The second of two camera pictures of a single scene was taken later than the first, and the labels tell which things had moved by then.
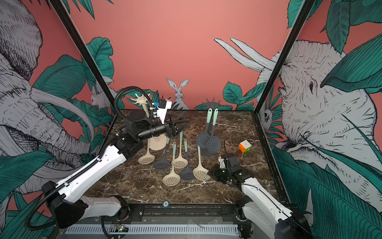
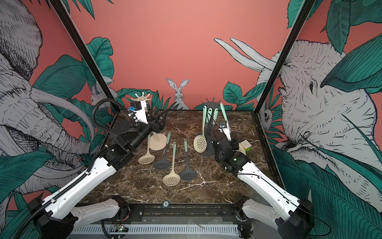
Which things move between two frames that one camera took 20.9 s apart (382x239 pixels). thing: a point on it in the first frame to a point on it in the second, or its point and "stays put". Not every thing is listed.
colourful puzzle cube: [244, 146] stays put
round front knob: [165, 203] stays put
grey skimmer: [187, 174] stays put
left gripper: [171, 131] to [157, 124]
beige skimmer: [148, 158] stays put
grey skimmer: [164, 164] stays put
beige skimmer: [201, 173] to [200, 144]
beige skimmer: [172, 179] stays put
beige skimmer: [180, 162] to [241, 149]
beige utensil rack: [156, 142] stays put
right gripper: [215, 174] to [235, 143]
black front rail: [183, 212] stays put
